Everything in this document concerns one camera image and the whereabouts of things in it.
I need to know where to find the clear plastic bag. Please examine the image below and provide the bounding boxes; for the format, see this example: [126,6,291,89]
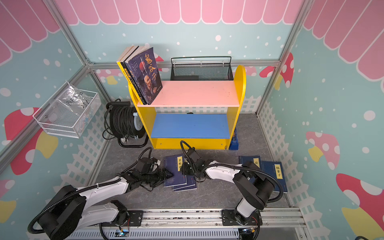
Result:
[56,85,92,121]

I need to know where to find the blue book yellow label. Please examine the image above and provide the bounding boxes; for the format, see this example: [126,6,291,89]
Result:
[239,155,262,169]

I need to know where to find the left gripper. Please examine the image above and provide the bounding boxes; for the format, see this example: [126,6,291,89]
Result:
[140,168,174,188]

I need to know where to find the white wire wall basket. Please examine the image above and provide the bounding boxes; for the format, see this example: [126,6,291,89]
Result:
[33,82,102,139]

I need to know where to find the dark blue thread-bound book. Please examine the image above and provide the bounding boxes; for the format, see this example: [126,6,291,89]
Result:
[164,155,187,188]

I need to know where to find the black wire mesh basket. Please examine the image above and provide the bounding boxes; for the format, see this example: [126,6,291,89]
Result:
[171,56,234,81]

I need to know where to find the yellow cartoon cover book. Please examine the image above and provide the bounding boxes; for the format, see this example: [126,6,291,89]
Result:
[117,46,143,104]

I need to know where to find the dark blue book far right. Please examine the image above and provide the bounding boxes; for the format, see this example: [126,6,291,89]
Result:
[261,161,288,193]

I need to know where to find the black antler cover book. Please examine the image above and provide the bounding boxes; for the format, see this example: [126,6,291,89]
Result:
[120,46,147,104]

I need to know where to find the blue crate behind shelf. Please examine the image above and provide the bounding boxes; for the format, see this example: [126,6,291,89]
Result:
[229,130,239,151]

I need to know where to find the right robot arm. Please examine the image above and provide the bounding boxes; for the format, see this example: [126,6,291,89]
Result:
[180,141,284,226]

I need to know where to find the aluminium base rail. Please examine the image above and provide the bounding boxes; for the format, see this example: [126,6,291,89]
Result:
[68,208,311,240]

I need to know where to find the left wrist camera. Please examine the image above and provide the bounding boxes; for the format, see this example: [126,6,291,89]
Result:
[147,158,161,172]

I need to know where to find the old man cover book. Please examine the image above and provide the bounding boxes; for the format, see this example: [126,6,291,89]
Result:
[127,46,163,105]

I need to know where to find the black cable reel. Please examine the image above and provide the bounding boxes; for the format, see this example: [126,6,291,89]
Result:
[102,99,149,149]

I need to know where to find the dark blue bagua cover book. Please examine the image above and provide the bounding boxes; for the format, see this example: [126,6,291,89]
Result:
[173,176,197,192]

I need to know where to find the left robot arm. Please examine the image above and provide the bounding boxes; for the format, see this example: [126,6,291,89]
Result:
[27,147,174,240]

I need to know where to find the yellow bookshelf pink blue shelves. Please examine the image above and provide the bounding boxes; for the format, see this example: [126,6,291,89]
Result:
[129,66,247,150]

